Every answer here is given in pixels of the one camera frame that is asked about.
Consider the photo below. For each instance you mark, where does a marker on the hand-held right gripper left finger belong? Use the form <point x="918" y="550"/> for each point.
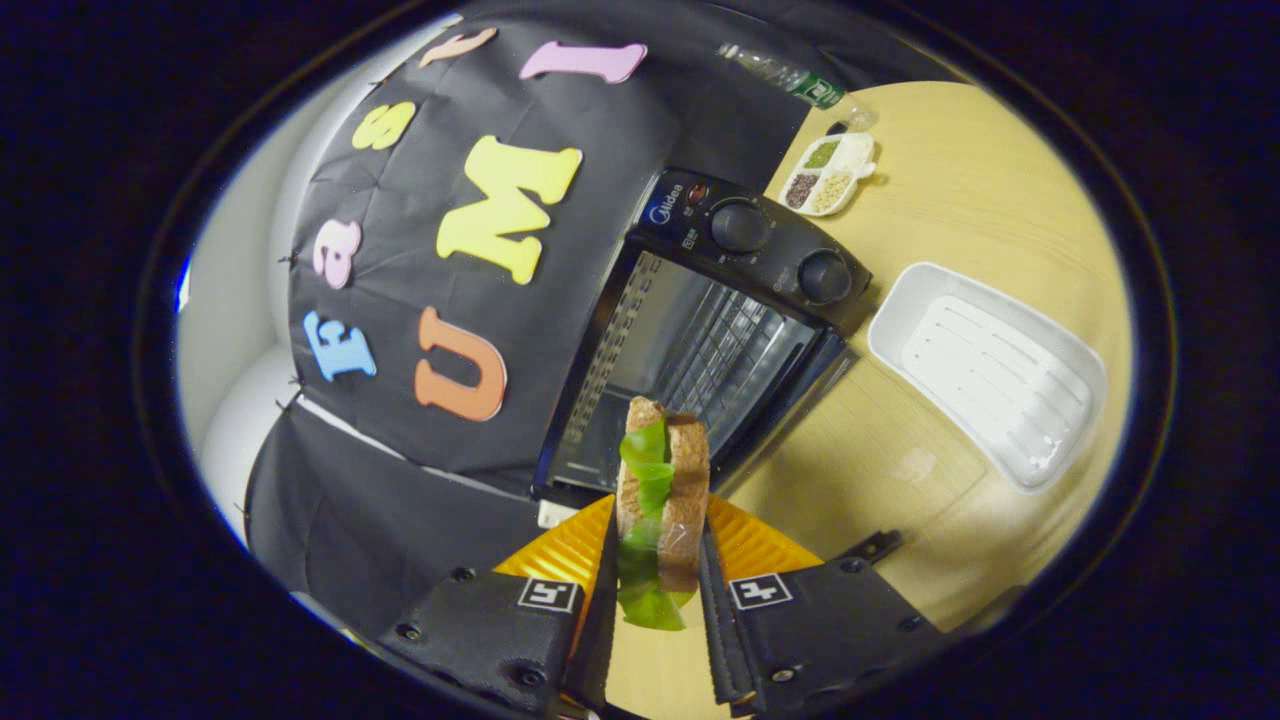
<point x="500" y="625"/>

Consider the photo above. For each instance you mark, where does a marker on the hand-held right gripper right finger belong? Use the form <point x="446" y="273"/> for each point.
<point x="820" y="620"/>

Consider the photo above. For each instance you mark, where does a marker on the lettuce sandwich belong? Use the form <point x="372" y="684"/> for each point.
<point x="685" y="490"/>

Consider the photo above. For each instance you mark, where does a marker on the black electric oven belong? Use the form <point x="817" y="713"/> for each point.
<point x="780" y="250"/>

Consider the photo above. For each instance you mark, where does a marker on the white plastic food tray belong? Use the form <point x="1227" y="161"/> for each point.
<point x="1000" y="370"/>

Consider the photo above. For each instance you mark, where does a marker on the white divided spice dish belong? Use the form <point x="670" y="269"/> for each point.
<point x="828" y="175"/>

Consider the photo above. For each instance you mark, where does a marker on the clear water bottle green label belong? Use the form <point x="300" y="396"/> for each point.
<point x="790" y="80"/>

